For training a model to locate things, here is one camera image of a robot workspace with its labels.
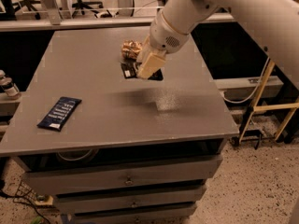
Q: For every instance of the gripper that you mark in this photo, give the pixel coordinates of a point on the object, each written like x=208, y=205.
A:
x=163, y=36

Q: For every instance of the black chocolate rxbar wrapper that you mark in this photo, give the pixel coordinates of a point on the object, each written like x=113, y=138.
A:
x=130, y=71

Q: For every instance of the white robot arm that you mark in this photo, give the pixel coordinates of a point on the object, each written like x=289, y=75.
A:
x=272, y=24

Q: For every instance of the dark blue blueberry rxbar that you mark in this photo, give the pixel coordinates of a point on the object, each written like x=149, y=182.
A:
x=59, y=114

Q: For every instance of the crushed gold drink can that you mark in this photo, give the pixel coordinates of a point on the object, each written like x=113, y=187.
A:
x=130, y=49

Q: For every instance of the black office chair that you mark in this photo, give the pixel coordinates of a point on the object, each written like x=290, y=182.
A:
x=70, y=8

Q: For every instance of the middle grey drawer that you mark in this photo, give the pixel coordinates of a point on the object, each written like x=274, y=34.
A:
x=130, y=199

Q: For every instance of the grey drawer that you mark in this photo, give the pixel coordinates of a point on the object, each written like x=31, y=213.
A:
x=130, y=199
x=135, y=215
x=123, y=175

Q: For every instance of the small bottle with label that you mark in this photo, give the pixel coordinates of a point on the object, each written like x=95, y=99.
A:
x=8, y=86

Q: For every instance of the bottom grey drawer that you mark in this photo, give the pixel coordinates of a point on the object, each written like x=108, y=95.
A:
x=135, y=215

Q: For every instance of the top grey drawer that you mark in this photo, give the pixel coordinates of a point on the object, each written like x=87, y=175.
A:
x=123, y=175

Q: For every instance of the yellow metal frame stand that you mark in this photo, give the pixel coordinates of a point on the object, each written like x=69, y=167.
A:
x=254, y=107

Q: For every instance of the horizontal metal rail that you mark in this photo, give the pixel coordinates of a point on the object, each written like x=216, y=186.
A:
x=75, y=24

